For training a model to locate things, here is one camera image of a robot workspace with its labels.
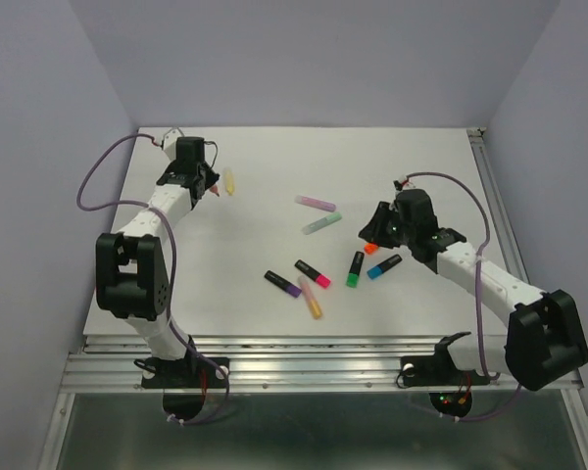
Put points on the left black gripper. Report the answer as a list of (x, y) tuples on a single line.
[(212, 177)]

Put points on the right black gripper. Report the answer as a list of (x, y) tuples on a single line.
[(371, 231)]

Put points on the yellow pastel highlighter body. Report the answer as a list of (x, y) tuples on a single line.
[(229, 181)]

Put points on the gold pastel highlighter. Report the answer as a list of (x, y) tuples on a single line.
[(310, 299)]

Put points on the purple black highlighter body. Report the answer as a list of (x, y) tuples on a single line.
[(282, 284)]

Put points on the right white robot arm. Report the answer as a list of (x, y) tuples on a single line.
[(545, 338)]

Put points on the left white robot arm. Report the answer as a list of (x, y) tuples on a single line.
[(132, 281)]

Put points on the orange black highlighter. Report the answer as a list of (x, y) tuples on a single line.
[(370, 248)]

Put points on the blue black highlighter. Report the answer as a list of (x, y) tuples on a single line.
[(383, 266)]

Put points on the green black highlighter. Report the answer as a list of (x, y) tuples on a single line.
[(355, 268)]

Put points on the pink pastel highlighter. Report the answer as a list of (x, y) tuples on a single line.
[(315, 203)]

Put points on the pink black highlighter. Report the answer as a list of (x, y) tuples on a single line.
[(312, 274)]

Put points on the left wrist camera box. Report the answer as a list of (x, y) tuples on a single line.
[(169, 139)]

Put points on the aluminium right side rail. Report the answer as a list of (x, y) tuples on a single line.
[(501, 222)]

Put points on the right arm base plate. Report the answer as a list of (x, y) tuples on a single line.
[(429, 371)]

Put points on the aluminium front rail frame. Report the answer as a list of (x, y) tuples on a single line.
[(305, 403)]

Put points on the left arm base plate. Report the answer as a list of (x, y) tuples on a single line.
[(187, 373)]

